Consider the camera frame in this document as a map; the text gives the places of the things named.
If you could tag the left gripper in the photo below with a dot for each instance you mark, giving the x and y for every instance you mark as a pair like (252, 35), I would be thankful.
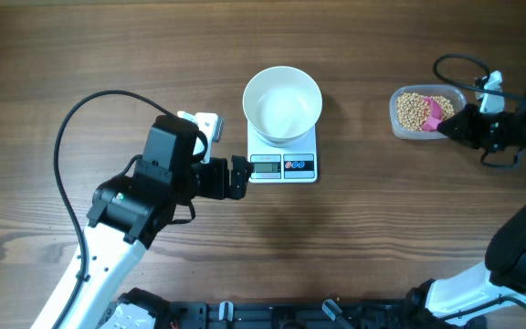
(219, 186)

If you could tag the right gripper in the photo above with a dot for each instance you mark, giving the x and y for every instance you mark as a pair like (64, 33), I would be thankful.
(466, 132)

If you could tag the pink plastic measuring scoop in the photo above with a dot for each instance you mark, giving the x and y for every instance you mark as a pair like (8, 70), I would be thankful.
(435, 115)

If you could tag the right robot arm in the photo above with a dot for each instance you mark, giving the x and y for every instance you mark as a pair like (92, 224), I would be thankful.
(500, 279)

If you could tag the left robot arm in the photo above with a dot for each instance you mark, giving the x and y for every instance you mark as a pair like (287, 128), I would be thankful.
(127, 213)

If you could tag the white digital kitchen scale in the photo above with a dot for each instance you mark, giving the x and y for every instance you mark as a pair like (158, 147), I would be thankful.
(293, 162)

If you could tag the white bowl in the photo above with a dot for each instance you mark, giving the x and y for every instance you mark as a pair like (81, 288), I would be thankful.
(282, 103)

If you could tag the clear plastic container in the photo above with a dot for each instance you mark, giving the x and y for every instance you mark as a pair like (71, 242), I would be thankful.
(453, 94)

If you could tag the soybeans in container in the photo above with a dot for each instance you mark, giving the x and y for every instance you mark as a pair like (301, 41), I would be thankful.
(412, 111)

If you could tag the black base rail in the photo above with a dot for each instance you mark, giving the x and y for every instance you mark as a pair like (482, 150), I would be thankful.
(228, 315)

